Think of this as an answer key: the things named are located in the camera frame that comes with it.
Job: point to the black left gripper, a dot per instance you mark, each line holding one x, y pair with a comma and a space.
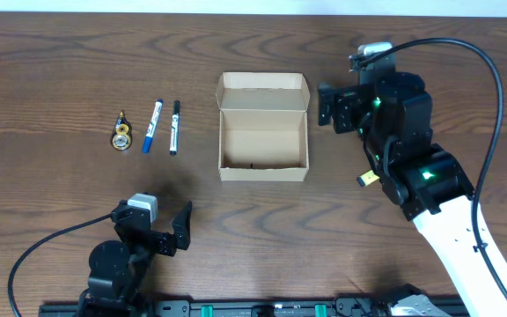
180, 239

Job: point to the black mounting rail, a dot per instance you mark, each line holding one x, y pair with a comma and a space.
406, 300

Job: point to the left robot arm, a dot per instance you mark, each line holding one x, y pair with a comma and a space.
118, 267

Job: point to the blue whiteboard marker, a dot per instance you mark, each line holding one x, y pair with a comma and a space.
152, 126

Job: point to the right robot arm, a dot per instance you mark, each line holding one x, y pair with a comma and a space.
392, 115

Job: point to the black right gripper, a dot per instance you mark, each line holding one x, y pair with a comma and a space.
344, 99

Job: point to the open cardboard box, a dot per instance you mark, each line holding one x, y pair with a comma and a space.
263, 126

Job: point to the yellow highlighter pen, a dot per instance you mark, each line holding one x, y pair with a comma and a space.
367, 178

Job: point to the black whiteboard marker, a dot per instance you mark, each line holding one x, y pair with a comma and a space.
175, 129

